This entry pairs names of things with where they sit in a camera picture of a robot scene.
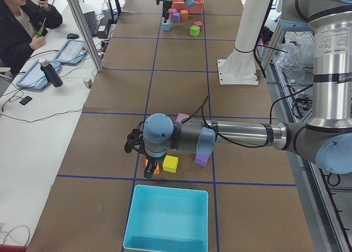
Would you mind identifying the light blue foam block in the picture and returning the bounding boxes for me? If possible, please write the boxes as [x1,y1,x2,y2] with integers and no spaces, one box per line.
[162,20,171,31]

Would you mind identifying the magenta foam block near tray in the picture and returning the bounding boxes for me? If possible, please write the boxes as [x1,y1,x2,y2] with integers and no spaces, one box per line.
[169,8,177,18]

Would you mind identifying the orange foam block left side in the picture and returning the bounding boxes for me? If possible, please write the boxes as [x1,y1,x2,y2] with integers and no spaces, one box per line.
[144,159,160,174]

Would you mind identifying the orange foam block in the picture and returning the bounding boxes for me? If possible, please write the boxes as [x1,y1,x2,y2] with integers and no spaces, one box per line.
[180,9,189,20]
[144,159,160,174]

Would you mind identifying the purple foam block right side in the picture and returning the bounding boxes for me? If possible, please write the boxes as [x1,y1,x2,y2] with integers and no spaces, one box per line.
[172,12,181,23]

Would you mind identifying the purple foam block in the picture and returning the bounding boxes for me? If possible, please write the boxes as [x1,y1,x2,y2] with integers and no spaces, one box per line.
[172,12,181,23]
[195,154,210,167]

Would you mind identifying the pink plastic tray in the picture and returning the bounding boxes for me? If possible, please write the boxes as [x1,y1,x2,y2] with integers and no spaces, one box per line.
[170,0,205,15]

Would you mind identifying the orange foam block right side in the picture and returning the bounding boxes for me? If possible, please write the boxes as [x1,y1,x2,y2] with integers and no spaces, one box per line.
[180,9,189,20]

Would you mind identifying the yellow foam block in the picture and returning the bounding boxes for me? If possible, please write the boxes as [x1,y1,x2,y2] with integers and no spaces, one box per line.
[162,155,179,173]

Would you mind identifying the green foam block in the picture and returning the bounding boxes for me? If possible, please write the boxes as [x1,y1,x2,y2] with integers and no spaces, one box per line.
[189,25,201,37]

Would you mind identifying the red foam block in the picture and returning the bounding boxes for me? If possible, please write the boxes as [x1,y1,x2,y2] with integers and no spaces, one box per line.
[194,21,203,31]

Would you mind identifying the light pink foam block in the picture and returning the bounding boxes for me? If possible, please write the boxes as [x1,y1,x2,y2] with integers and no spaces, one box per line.
[176,113,189,123]

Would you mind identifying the purple foam block left side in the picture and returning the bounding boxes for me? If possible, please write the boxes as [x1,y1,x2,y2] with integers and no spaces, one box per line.
[195,154,210,167]

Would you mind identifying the blue plastic bin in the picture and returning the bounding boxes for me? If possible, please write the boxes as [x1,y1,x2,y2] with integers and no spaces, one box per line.
[123,185,208,251]

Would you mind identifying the tape roll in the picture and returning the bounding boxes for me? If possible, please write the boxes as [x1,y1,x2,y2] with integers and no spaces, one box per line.
[84,79,92,89]

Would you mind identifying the black keyboard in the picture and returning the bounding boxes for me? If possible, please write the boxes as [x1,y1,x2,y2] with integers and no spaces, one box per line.
[83,11,98,36]

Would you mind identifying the black computer mouse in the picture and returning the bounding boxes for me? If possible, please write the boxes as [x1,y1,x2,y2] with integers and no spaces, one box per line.
[67,33,80,40]

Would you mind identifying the teach pendant far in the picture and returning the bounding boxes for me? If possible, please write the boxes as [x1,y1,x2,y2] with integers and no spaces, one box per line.
[53,40,87,65]

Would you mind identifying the teach pendant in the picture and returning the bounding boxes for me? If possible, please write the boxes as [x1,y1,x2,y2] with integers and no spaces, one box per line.
[16,59,61,91]
[53,40,87,65]

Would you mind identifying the black water bottle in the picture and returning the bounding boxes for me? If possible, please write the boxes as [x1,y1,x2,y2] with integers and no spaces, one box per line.
[38,58,63,87]

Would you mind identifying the black smartphone on table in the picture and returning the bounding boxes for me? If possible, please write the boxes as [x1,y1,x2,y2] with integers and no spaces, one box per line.
[19,96,32,106]

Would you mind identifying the teach pendant near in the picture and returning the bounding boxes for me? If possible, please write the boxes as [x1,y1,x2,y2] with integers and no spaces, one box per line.
[16,59,61,91]

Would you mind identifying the seated person in black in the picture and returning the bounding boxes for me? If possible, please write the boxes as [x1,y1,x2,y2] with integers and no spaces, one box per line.
[1,0,63,76]

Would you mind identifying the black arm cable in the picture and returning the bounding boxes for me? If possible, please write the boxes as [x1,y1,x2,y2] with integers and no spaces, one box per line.
[181,94,314,149]

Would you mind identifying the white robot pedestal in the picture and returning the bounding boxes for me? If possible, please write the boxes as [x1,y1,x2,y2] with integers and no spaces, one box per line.
[218,0,273,85]

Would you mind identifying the aluminium frame post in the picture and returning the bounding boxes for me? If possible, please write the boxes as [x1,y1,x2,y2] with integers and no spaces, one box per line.
[67,0,103,72]

